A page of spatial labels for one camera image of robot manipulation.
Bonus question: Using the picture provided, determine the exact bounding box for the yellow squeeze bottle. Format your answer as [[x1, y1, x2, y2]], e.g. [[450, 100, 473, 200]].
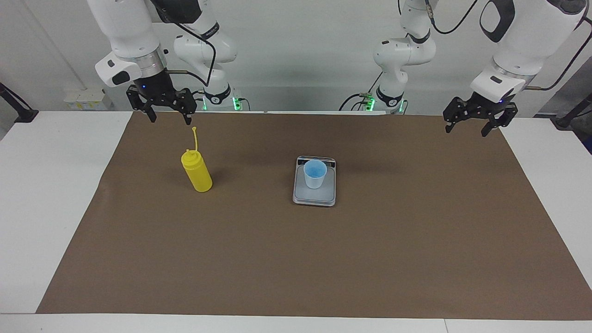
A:
[[181, 126, 213, 193]]

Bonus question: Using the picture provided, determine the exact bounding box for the light blue plastic cup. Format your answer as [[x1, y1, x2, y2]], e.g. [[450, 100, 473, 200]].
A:
[[303, 160, 328, 189]]

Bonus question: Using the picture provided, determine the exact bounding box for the silver digital kitchen scale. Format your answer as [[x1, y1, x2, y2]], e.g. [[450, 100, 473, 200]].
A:
[[292, 156, 337, 207]]

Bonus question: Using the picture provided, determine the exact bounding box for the black clamp stand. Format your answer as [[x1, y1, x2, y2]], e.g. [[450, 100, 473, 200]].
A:
[[550, 92, 592, 129], [0, 82, 39, 123]]

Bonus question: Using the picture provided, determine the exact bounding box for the brown table mat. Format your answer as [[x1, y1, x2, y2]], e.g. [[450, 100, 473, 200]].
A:
[[36, 111, 592, 321]]

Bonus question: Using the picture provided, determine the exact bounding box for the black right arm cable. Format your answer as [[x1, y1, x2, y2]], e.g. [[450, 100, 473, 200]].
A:
[[153, 0, 218, 88]]

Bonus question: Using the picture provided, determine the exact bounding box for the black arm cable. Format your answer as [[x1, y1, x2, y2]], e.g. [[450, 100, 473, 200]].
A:
[[153, 0, 218, 88], [423, 0, 592, 91]]

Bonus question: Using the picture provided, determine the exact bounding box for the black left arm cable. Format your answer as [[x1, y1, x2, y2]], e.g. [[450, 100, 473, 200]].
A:
[[423, 0, 592, 91]]

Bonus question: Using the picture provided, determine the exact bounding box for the white wall power strip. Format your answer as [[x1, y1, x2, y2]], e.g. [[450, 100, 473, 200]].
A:
[[64, 88, 114, 111]]

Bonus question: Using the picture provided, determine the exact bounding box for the black left base cable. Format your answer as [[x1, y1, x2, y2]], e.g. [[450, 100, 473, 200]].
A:
[[339, 72, 384, 111]]

